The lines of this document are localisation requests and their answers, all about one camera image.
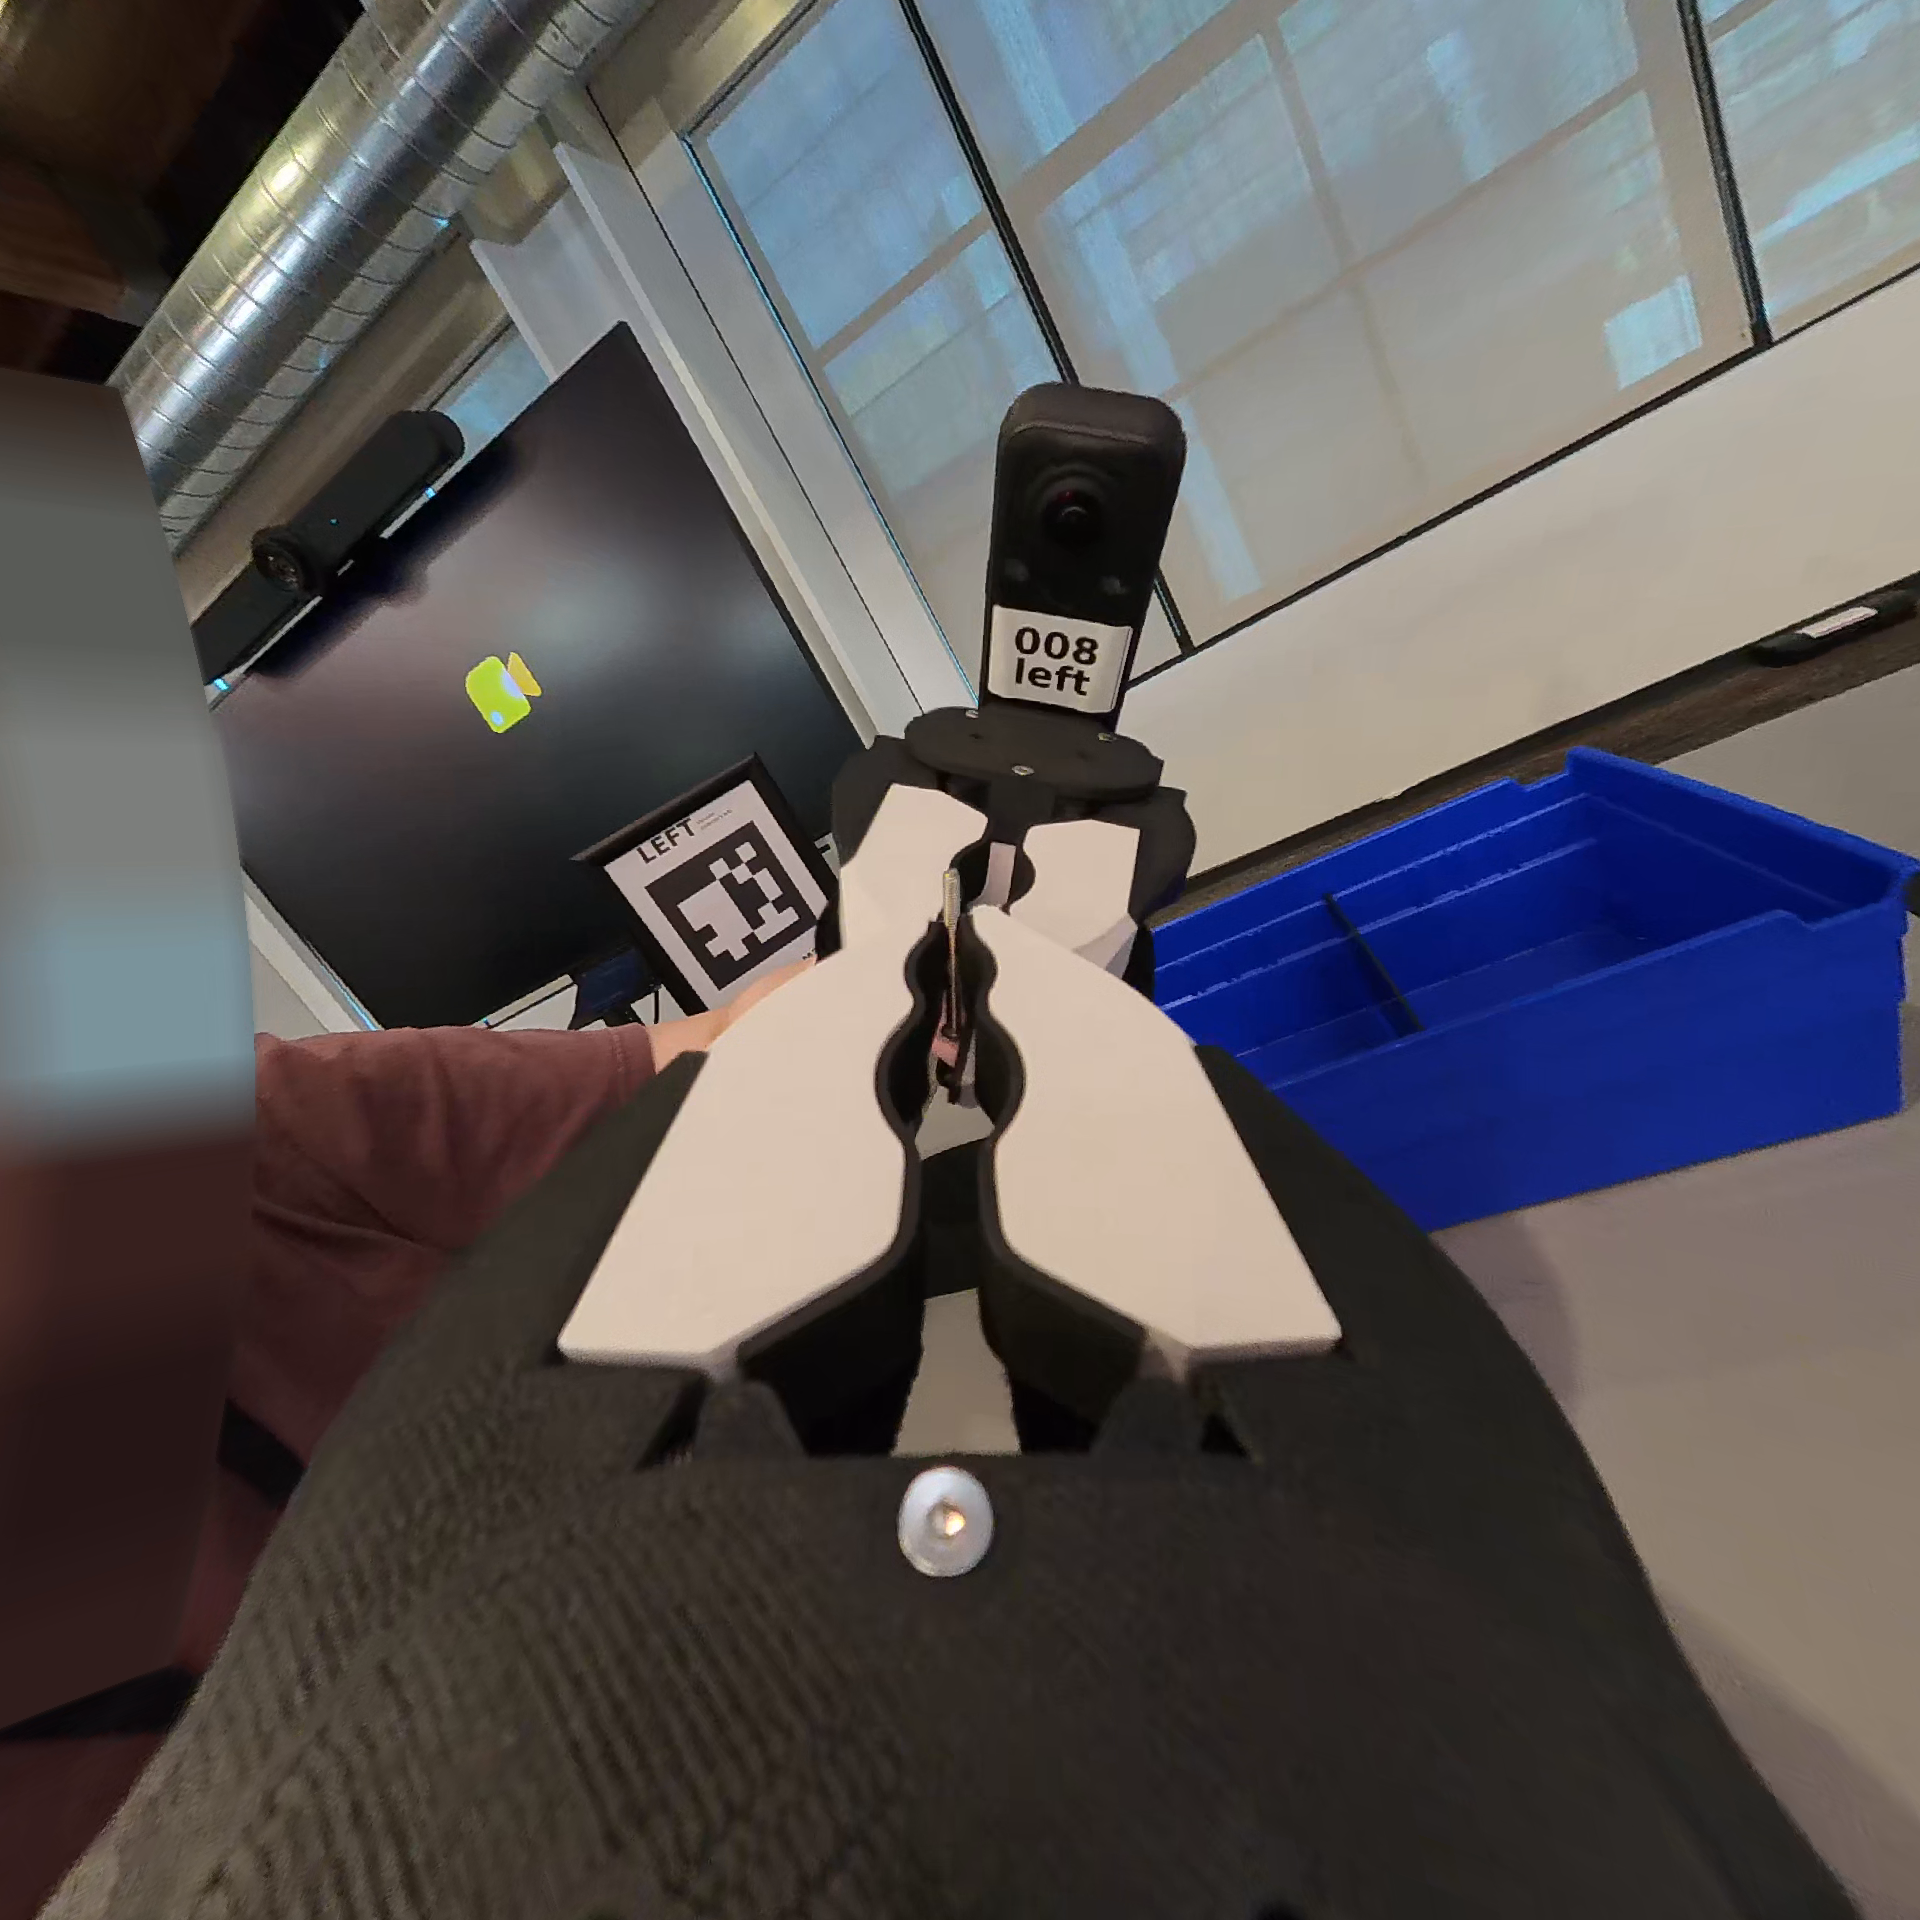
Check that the large paned window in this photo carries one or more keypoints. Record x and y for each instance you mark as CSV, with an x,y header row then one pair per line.
x,y
1350,225

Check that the long metal bolt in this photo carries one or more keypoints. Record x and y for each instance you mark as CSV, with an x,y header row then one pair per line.
x,y
951,961

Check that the person in maroon shirt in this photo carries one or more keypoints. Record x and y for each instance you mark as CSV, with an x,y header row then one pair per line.
x,y
389,1142

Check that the blue divided plastic bin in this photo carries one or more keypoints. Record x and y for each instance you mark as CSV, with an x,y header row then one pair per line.
x,y
1576,1079

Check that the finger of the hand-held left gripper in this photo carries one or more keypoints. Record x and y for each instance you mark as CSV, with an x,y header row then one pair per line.
x,y
902,862
1089,886

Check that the person's left forearm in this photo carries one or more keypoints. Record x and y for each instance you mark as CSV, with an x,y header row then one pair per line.
x,y
690,1039

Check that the black framed marker sign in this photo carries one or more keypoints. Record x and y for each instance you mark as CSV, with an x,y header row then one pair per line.
x,y
720,902

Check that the large black wall screen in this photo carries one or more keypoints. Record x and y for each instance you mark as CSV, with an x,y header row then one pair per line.
x,y
450,840

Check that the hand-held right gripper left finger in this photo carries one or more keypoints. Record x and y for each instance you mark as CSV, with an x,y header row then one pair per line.
x,y
751,1184

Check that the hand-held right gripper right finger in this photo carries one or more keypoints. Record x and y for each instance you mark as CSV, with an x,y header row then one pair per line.
x,y
1156,1184

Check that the small dark touch panel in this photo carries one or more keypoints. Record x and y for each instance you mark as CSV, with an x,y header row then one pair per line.
x,y
609,991

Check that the black flat remote device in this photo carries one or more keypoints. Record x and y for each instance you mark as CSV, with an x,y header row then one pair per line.
x,y
1838,622

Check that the yellow camera sticker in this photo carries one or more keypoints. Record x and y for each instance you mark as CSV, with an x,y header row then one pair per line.
x,y
504,692

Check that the silver ventilation duct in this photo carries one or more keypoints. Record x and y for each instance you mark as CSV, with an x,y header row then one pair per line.
x,y
345,194

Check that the black bin divider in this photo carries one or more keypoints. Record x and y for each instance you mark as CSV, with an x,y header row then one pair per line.
x,y
1372,961

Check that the black video conference bar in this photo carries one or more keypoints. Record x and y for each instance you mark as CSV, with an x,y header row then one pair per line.
x,y
345,524

